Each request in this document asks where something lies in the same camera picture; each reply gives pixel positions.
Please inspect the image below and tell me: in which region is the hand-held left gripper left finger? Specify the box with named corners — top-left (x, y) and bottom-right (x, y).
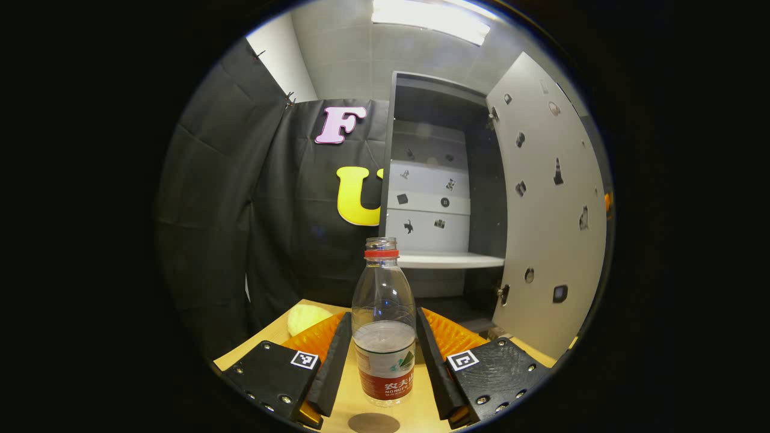
top-left (220, 311), bottom-right (353, 430)

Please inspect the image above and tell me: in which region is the white cabinet shelf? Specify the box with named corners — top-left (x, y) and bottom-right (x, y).
top-left (397, 251), bottom-right (505, 270)

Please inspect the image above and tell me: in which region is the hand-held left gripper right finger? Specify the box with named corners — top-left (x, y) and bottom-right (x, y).
top-left (416, 307), bottom-right (552, 429)

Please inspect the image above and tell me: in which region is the large ceiling light panel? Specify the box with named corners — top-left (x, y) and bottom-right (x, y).
top-left (371, 0), bottom-right (493, 47)

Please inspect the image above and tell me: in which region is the clear plastic bottle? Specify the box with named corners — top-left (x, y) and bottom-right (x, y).
top-left (351, 237), bottom-right (417, 408)

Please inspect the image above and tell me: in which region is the yellow soft ball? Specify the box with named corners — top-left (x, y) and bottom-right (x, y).
top-left (286, 303), bottom-right (334, 337)

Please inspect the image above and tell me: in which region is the brown round coaster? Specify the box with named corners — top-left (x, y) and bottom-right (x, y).
top-left (347, 412), bottom-right (401, 433)

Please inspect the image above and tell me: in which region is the black backdrop cloth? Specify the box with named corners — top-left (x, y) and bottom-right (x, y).
top-left (155, 37), bottom-right (392, 361)

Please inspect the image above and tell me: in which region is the grey cabinet door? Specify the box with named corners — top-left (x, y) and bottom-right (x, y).
top-left (485, 51), bottom-right (609, 361)

